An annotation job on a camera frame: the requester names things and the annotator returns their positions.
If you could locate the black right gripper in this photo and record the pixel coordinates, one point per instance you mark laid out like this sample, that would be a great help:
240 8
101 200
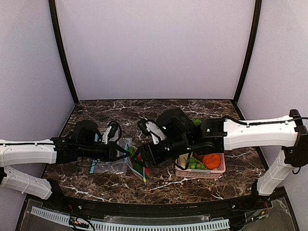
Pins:
147 154

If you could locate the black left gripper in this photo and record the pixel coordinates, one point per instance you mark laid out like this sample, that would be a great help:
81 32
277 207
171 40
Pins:
113 154

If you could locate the clear zip bag blue zipper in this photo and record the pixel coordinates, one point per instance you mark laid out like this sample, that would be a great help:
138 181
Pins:
140 172

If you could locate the small green cucumber toy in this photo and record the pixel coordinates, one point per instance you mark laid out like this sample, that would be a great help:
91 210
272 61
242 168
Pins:
131 151

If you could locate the pink red fruit toy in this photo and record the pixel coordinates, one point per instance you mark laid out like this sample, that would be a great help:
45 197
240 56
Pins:
148 172

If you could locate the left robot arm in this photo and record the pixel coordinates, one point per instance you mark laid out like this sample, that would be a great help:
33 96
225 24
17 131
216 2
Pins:
85 141

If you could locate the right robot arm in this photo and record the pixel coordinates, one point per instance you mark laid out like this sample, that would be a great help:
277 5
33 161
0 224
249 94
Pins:
174 134

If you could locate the white radish toy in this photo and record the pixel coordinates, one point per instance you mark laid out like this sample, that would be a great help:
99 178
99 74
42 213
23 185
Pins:
182 160

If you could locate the green grapes toy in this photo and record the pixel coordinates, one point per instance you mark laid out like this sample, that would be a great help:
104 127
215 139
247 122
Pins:
195 164

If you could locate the pink plastic basket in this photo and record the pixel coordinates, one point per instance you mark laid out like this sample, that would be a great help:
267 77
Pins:
202 173

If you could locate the green leaf sprig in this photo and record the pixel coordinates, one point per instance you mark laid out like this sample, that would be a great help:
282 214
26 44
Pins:
197 122

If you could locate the orange carrot toy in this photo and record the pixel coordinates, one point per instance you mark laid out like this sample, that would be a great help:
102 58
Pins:
211 161

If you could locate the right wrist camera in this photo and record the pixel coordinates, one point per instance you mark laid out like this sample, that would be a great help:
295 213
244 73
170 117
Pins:
149 127

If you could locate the black front rail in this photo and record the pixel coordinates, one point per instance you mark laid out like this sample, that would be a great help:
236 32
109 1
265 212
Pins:
225 208

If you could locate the white slotted cable duct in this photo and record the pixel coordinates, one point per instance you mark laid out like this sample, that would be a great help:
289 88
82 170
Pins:
116 223

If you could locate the black frame post left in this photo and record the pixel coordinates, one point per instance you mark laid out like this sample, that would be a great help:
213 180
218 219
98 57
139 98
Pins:
61 50

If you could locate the black frame post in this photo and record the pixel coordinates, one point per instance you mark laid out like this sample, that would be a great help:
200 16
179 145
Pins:
249 50
61 50

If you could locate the black frame post right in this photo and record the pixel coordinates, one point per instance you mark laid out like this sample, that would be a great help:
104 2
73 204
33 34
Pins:
249 50

